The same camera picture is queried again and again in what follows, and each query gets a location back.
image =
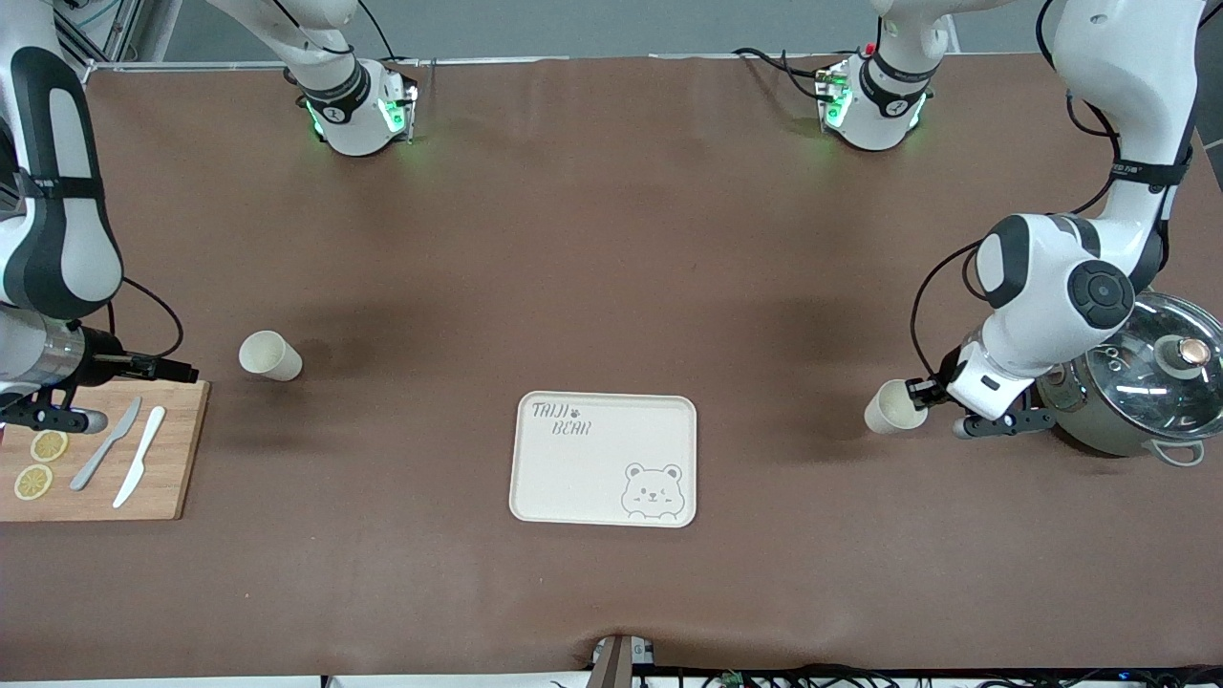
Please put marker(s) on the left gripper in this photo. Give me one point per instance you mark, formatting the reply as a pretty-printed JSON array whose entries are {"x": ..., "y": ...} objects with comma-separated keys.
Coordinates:
[{"x": 946, "y": 376}]

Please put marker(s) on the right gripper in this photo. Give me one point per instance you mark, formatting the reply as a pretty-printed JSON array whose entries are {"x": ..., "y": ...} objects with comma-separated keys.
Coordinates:
[{"x": 103, "y": 352}]

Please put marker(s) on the white plastic cup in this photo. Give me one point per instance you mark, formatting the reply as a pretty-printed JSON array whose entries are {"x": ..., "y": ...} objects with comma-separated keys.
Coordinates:
[
  {"x": 269, "y": 354},
  {"x": 889, "y": 409}
]

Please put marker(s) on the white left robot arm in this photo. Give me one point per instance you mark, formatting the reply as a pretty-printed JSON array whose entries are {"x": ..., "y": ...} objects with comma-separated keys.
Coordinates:
[{"x": 1041, "y": 287}]

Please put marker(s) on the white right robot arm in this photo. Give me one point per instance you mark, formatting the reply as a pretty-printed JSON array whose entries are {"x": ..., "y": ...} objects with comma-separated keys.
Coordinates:
[{"x": 349, "y": 124}]

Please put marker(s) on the cream tray with bear print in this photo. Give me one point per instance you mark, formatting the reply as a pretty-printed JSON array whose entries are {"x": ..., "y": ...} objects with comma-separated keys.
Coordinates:
[{"x": 592, "y": 478}]

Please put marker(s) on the wooden cutting board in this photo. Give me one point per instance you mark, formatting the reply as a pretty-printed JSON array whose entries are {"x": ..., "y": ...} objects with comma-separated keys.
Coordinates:
[{"x": 186, "y": 449}]

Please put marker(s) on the white plastic knife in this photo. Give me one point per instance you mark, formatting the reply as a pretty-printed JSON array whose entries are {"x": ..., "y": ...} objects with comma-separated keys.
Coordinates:
[{"x": 141, "y": 454}]

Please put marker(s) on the grey plastic knife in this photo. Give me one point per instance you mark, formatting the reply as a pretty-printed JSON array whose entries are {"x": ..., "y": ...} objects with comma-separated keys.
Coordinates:
[{"x": 105, "y": 444}]

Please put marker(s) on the lemon slice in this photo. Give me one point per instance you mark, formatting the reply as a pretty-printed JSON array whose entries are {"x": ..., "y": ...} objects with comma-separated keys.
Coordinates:
[
  {"x": 33, "y": 482},
  {"x": 50, "y": 444}
]

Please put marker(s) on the grey electric cooking pot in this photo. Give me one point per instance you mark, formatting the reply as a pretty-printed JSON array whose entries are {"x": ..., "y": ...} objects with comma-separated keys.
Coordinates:
[{"x": 1099, "y": 435}]

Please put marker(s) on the glass pot lid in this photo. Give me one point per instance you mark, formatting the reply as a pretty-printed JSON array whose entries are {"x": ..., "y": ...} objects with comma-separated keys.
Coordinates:
[{"x": 1147, "y": 382}]

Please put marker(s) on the aluminium frame profile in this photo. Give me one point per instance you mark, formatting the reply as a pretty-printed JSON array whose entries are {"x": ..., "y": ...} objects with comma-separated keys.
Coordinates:
[{"x": 105, "y": 33}]

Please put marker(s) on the table edge camera mount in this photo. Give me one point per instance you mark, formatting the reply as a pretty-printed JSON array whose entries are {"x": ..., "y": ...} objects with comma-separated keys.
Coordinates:
[{"x": 613, "y": 664}]

